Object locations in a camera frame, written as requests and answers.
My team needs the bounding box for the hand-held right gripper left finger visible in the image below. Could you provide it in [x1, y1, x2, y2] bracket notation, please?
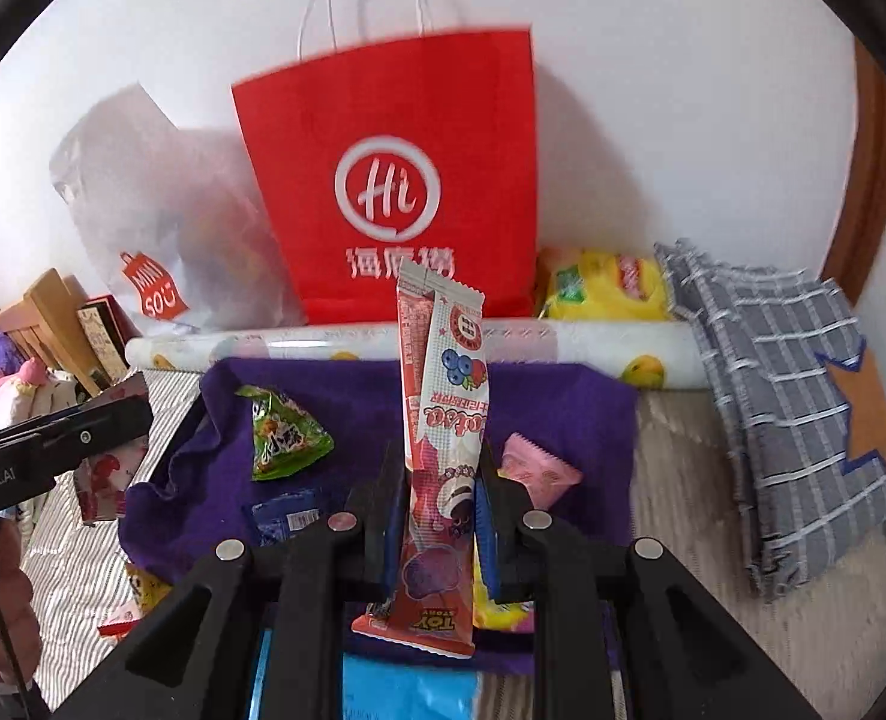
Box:
[53, 439, 414, 720]

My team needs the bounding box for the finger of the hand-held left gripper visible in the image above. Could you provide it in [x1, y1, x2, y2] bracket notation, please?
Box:
[0, 371, 153, 482]

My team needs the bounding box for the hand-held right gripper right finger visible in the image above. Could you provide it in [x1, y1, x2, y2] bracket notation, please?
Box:
[473, 439, 826, 720]

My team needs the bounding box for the pink snack packet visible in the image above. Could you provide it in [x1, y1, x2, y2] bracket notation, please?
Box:
[498, 433, 585, 511]

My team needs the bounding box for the long berry print snack packet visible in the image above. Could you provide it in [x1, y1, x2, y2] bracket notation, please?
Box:
[351, 259, 489, 659]

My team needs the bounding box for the green snack packet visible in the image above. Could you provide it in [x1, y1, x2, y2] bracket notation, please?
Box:
[234, 385, 337, 482]

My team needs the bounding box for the person's left hand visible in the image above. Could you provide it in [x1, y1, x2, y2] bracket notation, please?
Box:
[0, 516, 43, 691]

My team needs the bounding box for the red and white printed packet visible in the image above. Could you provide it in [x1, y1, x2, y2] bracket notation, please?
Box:
[75, 439, 148, 526]

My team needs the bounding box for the yellow snack packet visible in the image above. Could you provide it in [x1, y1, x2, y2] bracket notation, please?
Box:
[128, 568, 175, 617]
[473, 555, 535, 632]

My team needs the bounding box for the purple plush toy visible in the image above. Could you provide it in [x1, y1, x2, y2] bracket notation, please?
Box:
[0, 328, 76, 436]

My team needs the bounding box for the dark framed box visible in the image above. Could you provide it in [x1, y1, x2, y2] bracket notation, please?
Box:
[75, 298, 144, 391]

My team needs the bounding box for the dark blue snack packet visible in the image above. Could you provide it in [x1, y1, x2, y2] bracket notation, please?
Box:
[244, 486, 331, 548]

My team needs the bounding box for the wooden chair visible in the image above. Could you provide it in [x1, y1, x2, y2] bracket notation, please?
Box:
[0, 268, 114, 391]

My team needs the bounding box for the light blue plastic packet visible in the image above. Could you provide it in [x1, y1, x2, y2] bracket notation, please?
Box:
[251, 630, 481, 720]

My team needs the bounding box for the purple cloth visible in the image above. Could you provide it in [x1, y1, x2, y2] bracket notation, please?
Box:
[119, 356, 637, 680]

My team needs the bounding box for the small red white packet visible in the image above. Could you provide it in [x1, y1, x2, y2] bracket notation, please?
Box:
[98, 604, 144, 638]

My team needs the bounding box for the white fruit print roll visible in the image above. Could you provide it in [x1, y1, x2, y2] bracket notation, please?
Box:
[124, 319, 706, 391]

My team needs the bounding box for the striped bed sheet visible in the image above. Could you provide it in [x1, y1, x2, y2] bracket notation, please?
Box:
[23, 371, 886, 720]

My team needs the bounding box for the white translucent plastic bag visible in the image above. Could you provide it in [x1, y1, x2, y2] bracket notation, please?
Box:
[49, 82, 309, 338]

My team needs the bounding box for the yellow drink pack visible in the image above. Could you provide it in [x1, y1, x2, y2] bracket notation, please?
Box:
[536, 247, 672, 323]

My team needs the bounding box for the grey checked cloth with star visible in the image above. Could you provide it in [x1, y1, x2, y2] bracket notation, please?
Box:
[653, 238, 886, 601]

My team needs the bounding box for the red paper bag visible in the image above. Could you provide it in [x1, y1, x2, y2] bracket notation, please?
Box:
[231, 0, 541, 323]

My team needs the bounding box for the brown wooden door frame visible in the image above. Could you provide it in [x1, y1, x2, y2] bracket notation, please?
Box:
[821, 37, 886, 308]

